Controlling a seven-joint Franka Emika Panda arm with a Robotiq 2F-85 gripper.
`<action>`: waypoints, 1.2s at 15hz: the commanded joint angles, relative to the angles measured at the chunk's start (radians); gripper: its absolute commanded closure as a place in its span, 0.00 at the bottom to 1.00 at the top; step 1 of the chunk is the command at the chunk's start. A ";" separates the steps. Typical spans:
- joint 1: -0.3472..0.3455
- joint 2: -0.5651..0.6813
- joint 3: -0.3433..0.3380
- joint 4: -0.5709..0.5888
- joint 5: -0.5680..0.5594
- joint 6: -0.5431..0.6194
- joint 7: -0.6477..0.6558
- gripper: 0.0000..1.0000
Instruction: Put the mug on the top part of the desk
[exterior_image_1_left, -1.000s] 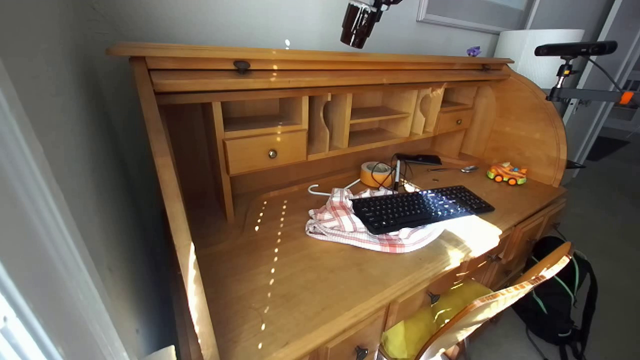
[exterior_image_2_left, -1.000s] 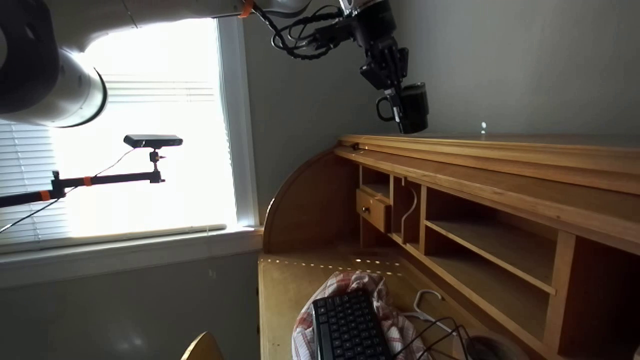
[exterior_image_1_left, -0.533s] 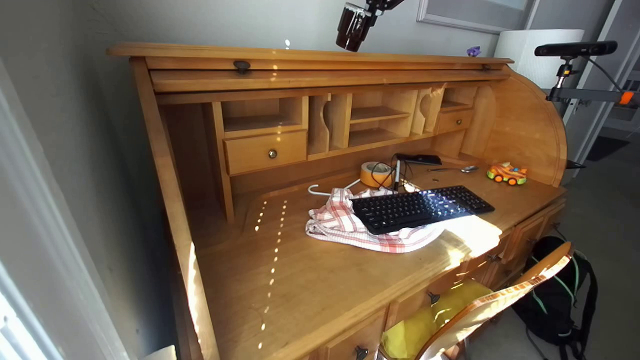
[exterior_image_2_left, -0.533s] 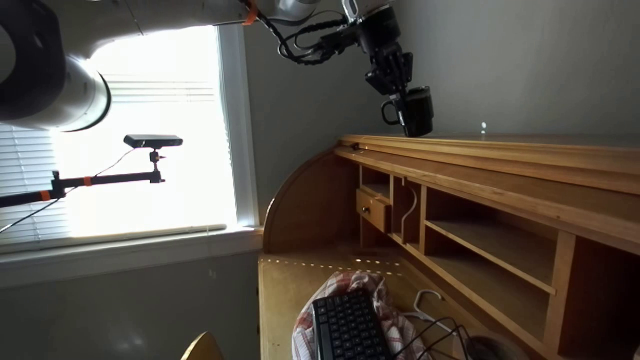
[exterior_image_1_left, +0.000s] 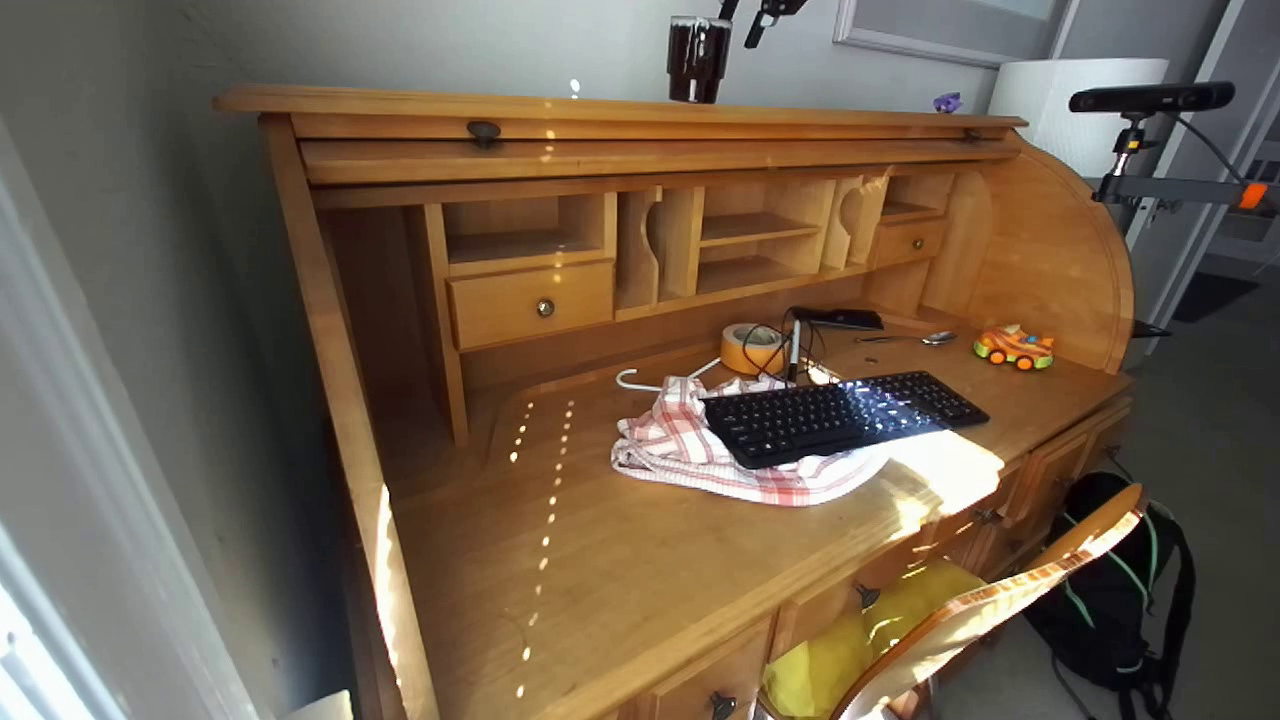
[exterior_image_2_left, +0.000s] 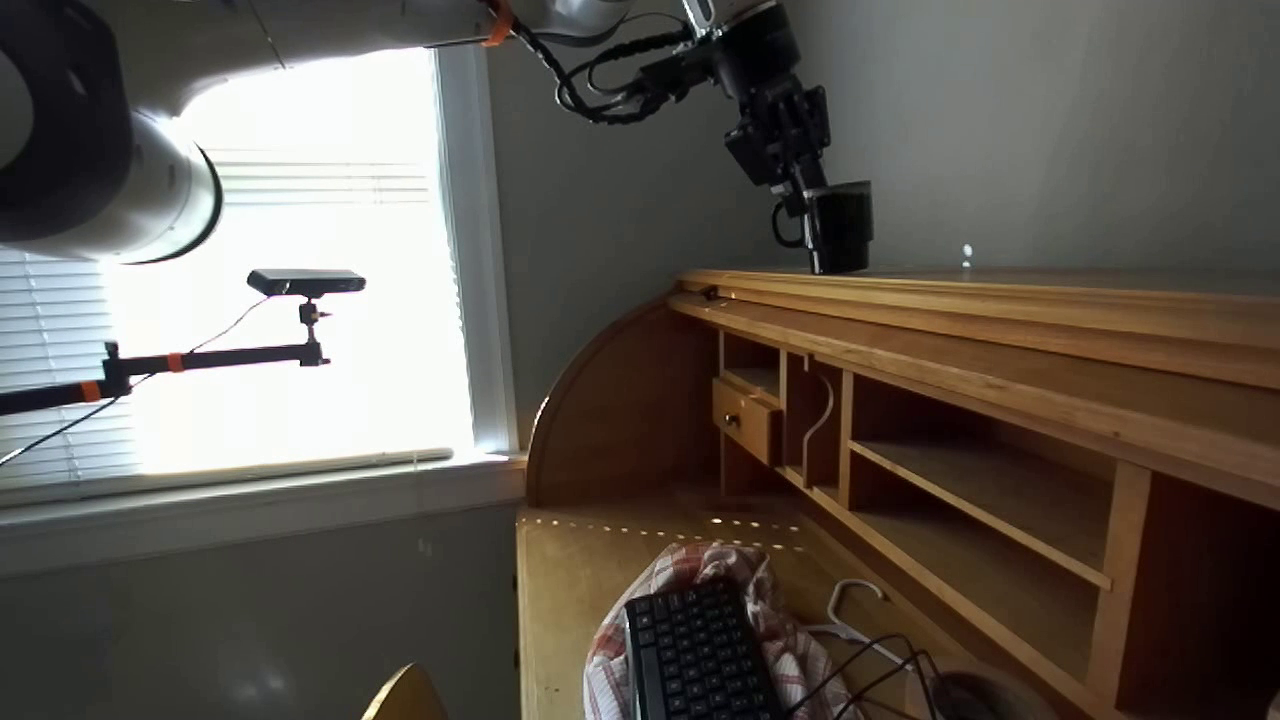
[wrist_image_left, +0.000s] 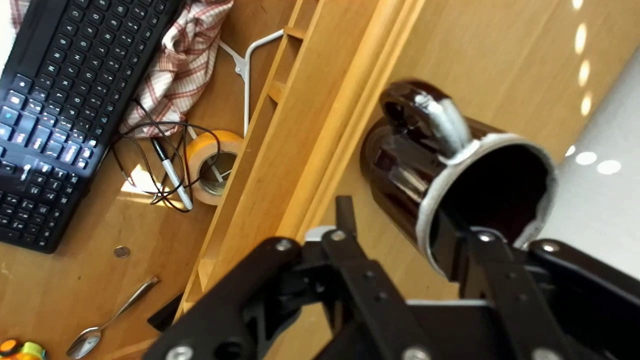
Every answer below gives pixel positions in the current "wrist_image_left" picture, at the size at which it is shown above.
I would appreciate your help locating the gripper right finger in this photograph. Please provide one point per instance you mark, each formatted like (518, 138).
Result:
(515, 300)

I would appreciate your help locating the roll of yellow tape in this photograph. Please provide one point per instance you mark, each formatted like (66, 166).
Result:
(197, 150)

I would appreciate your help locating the white marker with black cap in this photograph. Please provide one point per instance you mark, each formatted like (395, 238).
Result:
(172, 175)

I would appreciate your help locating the metal spoon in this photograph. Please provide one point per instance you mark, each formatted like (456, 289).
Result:
(85, 341)

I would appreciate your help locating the red and white checked cloth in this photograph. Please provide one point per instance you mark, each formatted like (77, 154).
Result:
(180, 65)

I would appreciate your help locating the black computer keyboard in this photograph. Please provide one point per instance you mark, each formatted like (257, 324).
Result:
(65, 100)

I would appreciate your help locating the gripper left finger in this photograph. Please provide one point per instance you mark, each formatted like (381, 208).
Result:
(250, 295)

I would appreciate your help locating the dark brown glossy mug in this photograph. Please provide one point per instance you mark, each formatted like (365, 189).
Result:
(400, 165)

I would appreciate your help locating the white plastic hanger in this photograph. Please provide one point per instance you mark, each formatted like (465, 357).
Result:
(246, 75)

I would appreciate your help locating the coin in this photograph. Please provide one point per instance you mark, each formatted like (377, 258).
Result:
(121, 252)

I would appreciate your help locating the orange and yellow toy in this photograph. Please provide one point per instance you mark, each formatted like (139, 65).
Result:
(20, 351)

